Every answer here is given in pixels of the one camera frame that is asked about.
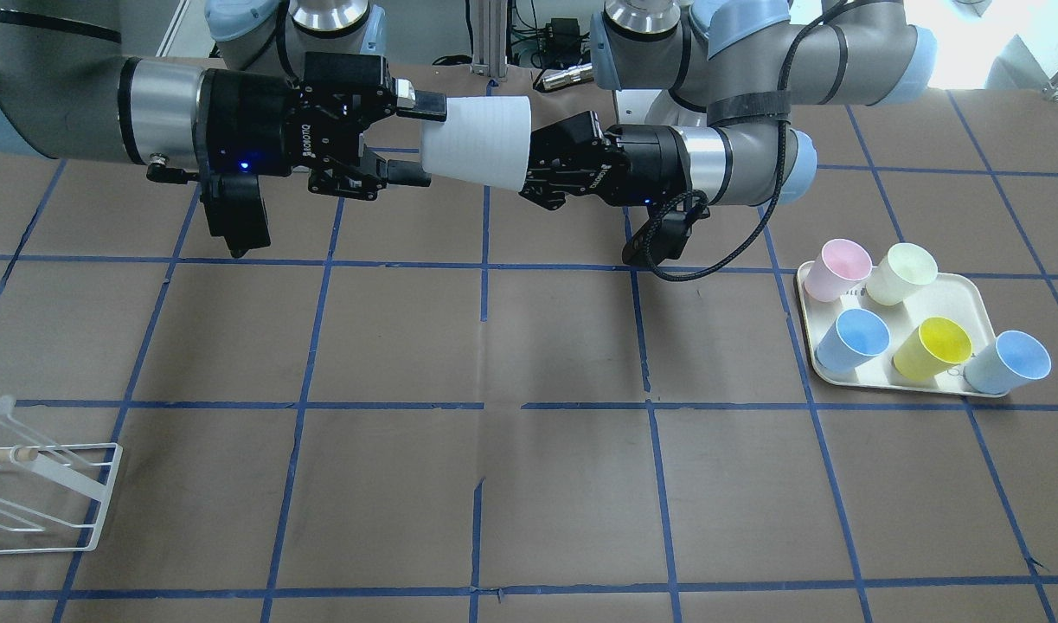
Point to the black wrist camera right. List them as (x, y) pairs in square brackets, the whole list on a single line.
[(236, 212)]

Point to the black power adapter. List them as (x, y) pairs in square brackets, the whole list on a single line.
[(562, 36)]

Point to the silver cable connector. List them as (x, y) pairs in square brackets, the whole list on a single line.
[(551, 80)]

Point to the blue cup on tray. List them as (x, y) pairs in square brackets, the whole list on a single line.
[(857, 336)]

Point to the pale green plastic cup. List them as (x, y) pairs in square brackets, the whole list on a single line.
[(905, 269)]

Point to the aluminium frame post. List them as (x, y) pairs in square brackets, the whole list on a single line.
[(490, 38)]

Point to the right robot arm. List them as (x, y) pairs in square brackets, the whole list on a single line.
[(69, 90)]

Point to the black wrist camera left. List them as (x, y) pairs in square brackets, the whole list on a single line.
[(664, 236)]

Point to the blue cup at tray edge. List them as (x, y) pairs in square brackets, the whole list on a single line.
[(1012, 360)]

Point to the yellow plastic cup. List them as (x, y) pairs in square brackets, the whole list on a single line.
[(936, 345)]

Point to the white frosted plastic cup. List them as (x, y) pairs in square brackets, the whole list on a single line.
[(484, 140)]

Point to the pink plastic cup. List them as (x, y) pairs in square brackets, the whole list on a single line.
[(841, 265)]

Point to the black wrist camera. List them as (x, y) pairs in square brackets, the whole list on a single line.
[(664, 236), (236, 212)]

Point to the white wire cup rack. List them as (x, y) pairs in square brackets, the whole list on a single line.
[(54, 497)]

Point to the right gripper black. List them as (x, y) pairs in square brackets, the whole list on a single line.
[(250, 117)]

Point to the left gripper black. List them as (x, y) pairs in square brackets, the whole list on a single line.
[(645, 164)]

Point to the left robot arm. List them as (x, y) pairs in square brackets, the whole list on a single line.
[(729, 74)]

